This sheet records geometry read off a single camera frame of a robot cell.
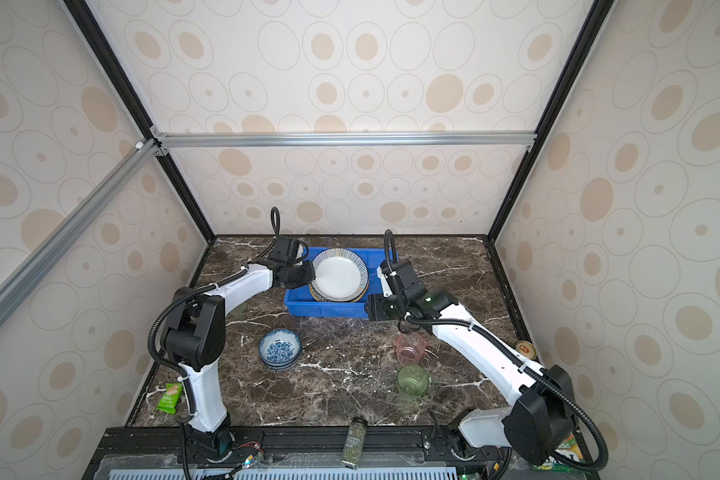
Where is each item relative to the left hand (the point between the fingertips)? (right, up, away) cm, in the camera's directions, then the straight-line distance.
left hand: (324, 268), depth 96 cm
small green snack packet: (-39, -35, -17) cm, 55 cm away
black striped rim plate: (+5, -3, +6) cm, 8 cm away
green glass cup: (+27, -32, -13) cm, 43 cm away
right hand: (+16, -10, -16) cm, 25 cm away
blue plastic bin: (+17, +3, +13) cm, 21 cm away
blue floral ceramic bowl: (-11, -23, -9) cm, 28 cm away
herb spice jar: (+11, -42, -25) cm, 50 cm away
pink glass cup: (+27, -24, -7) cm, 37 cm away
